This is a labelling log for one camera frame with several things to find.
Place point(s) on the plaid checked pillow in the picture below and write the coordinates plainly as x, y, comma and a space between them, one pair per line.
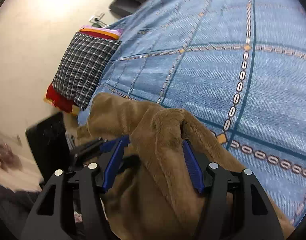
81, 67

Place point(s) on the blue patterned bed quilt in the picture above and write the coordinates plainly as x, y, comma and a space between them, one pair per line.
238, 66

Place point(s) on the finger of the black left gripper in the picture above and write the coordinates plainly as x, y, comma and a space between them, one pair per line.
87, 151

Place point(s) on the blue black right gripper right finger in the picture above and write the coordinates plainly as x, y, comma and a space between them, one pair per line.
236, 205

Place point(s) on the wall power socket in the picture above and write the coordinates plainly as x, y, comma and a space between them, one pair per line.
97, 20

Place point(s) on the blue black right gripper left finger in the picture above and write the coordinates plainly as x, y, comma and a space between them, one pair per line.
52, 215

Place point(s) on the brown fleece pants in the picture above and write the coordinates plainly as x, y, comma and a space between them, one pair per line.
152, 196

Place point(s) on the orange pink folded cloth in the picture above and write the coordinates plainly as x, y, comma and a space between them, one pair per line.
101, 32

